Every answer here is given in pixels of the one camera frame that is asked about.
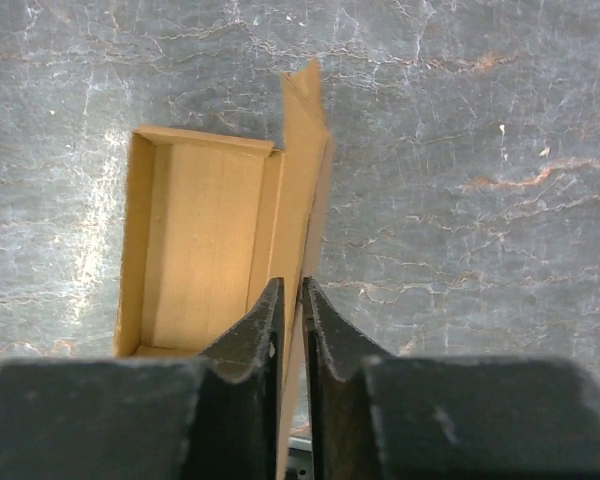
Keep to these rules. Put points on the cardboard box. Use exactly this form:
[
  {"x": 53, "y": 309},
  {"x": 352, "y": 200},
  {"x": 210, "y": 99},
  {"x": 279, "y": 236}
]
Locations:
[{"x": 219, "y": 232}]

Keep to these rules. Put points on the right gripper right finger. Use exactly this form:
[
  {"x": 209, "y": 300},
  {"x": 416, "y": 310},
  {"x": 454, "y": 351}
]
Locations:
[{"x": 376, "y": 415}]

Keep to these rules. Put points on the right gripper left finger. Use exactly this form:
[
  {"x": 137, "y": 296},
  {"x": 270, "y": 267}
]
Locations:
[{"x": 130, "y": 415}]

